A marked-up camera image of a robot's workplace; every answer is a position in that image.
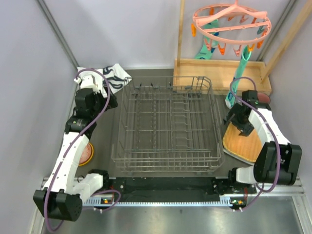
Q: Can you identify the yellow woven-pattern plate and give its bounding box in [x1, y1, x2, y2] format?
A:
[222, 123, 262, 163]

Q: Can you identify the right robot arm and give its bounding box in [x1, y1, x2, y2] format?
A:
[223, 90, 302, 193]

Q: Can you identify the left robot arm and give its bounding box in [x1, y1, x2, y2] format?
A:
[33, 87, 117, 221]

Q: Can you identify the teal patterned sock front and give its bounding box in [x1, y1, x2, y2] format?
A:
[225, 46, 252, 109]

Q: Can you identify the teal patterned sock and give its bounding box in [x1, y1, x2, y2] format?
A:
[225, 46, 252, 109]
[194, 19, 220, 60]

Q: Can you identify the black floral square plate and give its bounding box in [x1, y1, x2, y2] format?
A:
[223, 148, 254, 166]

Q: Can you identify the pink ceramic mug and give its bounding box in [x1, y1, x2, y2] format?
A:
[257, 92, 271, 104]

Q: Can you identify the white printed cloth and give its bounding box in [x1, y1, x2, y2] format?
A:
[74, 63, 132, 98]

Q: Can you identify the red patterned bowl yellow rim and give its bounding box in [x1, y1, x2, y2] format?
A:
[78, 142, 94, 166]

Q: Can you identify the teal patterned sock back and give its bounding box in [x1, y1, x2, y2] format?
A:
[194, 19, 220, 60]

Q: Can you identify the pink round clothes hanger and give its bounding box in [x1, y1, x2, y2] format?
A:
[191, 0, 272, 57]

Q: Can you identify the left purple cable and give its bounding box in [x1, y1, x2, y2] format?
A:
[43, 68, 122, 232]

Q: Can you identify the purple cable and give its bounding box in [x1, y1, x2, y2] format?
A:
[229, 77, 281, 212]
[43, 68, 122, 232]

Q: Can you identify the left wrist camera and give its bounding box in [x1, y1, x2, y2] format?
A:
[80, 75, 103, 93]

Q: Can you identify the wooden tray frame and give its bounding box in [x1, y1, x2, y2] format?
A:
[174, 0, 312, 95]

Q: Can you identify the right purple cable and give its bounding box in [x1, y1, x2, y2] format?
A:
[229, 77, 281, 212]

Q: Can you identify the grey wire dish rack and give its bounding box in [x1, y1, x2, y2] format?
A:
[112, 76, 224, 173]

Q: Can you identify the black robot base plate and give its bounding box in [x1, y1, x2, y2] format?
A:
[100, 177, 256, 202]

